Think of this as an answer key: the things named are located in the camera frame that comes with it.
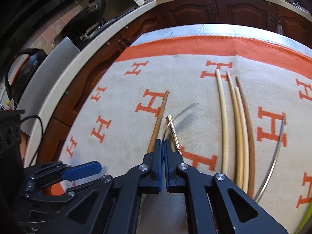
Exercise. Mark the black kettle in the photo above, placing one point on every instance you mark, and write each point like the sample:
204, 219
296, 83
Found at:
26, 72

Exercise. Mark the orange beige H-pattern cloth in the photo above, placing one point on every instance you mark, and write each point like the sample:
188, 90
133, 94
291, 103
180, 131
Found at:
115, 124

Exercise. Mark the black frying pan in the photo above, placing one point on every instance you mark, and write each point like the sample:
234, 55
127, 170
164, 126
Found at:
91, 13

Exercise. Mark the green plastic utensil tray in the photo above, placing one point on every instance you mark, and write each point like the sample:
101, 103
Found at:
305, 227

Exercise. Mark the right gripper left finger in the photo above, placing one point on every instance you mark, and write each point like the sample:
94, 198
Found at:
109, 204

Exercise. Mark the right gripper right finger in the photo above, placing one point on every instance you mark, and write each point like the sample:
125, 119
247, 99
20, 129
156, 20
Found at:
214, 203

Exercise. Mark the dark brown wooden chopstick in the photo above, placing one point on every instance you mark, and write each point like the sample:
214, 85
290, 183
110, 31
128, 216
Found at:
157, 124

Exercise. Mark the bamboo chopstick patterned end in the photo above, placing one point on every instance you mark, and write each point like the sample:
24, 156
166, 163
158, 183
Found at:
238, 134

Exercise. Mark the wooden handled small spoon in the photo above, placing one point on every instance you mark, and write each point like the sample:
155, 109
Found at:
173, 134

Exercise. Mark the bamboo chopstick red end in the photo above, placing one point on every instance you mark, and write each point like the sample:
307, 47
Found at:
245, 141

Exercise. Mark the dark wood long chopstick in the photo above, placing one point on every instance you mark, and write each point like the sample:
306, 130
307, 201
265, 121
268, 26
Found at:
249, 128

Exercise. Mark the steel metal chopstick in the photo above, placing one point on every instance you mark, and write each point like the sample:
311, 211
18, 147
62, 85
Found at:
270, 171
189, 107

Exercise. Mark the bamboo chopstick red band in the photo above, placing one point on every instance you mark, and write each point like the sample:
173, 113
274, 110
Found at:
225, 130

